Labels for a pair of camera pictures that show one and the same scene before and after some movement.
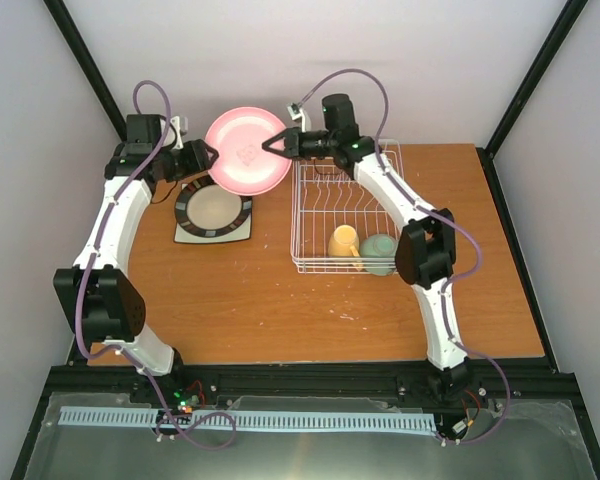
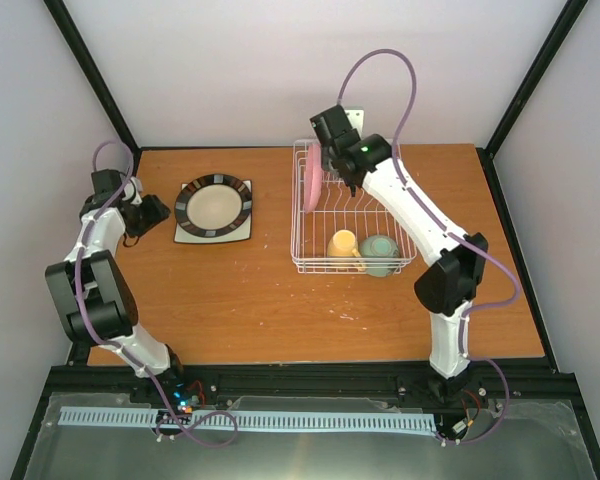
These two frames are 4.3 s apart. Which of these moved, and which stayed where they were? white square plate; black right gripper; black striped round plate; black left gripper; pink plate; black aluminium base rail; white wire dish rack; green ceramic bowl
Moved: black right gripper; black left gripper; pink plate
Stayed: green ceramic bowl; white wire dish rack; white square plate; black aluminium base rail; black striped round plate
